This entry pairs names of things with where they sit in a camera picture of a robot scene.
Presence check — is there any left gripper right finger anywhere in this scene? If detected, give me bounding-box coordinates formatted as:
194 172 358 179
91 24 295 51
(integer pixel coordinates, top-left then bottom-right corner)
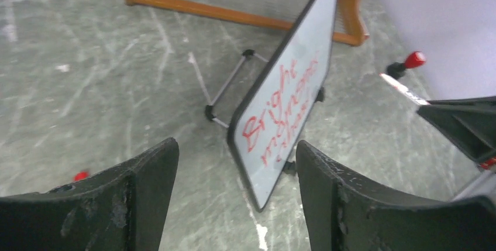
296 140 495 250

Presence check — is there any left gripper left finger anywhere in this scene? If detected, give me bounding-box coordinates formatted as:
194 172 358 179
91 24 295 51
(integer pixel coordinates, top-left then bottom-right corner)
1 137 180 250

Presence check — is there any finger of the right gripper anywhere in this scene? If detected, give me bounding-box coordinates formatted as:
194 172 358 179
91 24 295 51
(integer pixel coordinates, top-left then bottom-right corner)
417 97 495 164

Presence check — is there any red marker cap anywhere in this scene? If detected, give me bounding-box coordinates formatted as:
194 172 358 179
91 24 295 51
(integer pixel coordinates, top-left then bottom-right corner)
73 170 90 182

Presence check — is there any red whiteboard marker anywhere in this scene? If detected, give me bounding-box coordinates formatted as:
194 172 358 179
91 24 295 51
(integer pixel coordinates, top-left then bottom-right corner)
380 73 430 105

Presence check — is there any whiteboard with black frame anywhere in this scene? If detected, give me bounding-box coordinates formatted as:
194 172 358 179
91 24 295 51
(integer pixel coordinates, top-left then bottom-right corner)
225 0 337 212

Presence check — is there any red emergency stop button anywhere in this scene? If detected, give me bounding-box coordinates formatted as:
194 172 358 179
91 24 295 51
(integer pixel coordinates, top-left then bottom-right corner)
386 51 426 80

